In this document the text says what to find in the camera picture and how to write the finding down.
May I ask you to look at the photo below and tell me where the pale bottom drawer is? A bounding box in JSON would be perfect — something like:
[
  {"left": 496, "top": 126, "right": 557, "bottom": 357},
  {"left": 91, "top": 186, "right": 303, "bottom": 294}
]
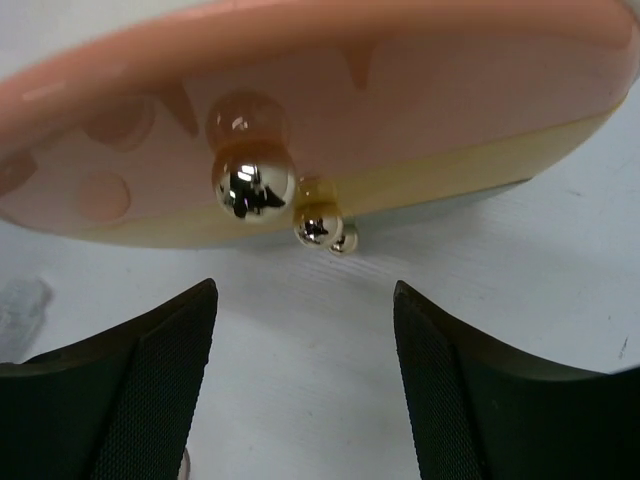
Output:
[{"left": 231, "top": 180, "right": 526, "bottom": 257}]

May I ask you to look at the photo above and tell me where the orange top drawer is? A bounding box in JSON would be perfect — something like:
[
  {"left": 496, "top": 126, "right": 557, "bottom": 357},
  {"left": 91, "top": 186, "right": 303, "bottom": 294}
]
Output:
[{"left": 1, "top": 1, "right": 639, "bottom": 238}]

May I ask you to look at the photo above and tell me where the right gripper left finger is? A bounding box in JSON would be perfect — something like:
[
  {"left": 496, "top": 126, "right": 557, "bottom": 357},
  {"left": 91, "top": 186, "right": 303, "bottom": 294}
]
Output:
[{"left": 1, "top": 279, "right": 218, "bottom": 479}]

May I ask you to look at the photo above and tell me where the yellow middle drawer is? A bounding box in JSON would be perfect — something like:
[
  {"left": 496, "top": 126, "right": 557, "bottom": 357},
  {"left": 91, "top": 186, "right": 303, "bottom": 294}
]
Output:
[{"left": 79, "top": 99, "right": 631, "bottom": 261}]

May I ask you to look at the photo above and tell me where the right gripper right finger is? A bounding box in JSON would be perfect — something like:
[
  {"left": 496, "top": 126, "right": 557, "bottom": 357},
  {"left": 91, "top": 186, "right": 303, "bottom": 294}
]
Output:
[{"left": 393, "top": 282, "right": 639, "bottom": 479}]

